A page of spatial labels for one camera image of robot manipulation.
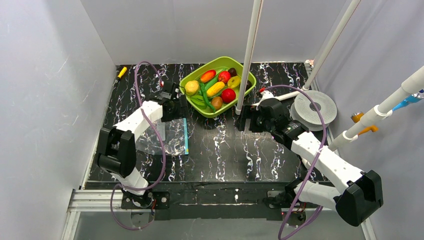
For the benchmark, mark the brown kiwi toy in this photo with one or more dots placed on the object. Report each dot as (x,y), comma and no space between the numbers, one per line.
(217,103)

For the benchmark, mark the yellow handled screwdriver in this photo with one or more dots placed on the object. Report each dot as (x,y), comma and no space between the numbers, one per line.
(121,73)

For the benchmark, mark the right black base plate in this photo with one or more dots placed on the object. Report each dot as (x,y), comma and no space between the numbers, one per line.
(279,199)

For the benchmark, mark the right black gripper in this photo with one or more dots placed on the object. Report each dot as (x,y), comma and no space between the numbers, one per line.
(247,118)

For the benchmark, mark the aluminium rail frame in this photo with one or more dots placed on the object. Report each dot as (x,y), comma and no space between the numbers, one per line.
(98,201)

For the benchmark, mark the blue handled tool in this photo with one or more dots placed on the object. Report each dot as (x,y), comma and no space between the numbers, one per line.
(413,98)

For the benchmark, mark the light green pepper toy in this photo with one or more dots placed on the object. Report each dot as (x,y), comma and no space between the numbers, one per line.
(198,101)

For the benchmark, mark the yellow ring fruit toy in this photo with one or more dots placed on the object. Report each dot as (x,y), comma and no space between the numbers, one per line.
(234,82)

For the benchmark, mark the dark purple plum toy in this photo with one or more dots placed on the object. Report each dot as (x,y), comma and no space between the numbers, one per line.
(232,72)

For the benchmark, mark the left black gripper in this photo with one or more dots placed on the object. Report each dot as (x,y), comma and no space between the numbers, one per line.
(178,108)

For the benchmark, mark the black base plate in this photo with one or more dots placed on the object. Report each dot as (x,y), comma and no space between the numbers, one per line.
(279,199)
(156,200)

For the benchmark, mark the orange red mango toy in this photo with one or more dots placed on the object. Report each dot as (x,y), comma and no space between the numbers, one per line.
(208,76)

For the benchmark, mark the grey filament spool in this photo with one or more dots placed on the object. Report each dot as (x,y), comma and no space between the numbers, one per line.
(304,111)

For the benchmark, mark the green plastic basket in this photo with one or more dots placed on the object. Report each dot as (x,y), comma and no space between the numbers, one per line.
(219,64)

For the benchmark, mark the clear zip top bag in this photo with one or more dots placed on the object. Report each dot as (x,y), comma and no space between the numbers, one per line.
(174,135)

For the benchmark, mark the green chili pepper toy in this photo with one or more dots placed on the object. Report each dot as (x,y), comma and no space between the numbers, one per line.
(205,97)

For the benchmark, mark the yellow lemon toy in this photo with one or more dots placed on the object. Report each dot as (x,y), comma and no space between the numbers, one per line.
(192,87)

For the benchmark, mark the red strawberry toy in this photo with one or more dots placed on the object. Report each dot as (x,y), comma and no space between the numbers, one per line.
(224,76)

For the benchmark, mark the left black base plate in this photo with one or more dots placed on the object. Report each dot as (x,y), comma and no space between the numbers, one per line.
(156,200)

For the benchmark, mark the white pvc pipe frame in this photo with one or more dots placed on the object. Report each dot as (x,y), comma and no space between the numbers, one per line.
(373,61)

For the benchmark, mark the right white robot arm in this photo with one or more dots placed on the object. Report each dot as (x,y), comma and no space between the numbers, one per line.
(355,195)

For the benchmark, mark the red apple toy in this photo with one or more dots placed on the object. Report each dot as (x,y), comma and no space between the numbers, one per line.
(228,95)

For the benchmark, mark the white centre pole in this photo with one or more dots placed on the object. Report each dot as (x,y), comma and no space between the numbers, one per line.
(251,40)

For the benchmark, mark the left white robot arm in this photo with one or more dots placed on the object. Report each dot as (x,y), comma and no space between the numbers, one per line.
(116,148)

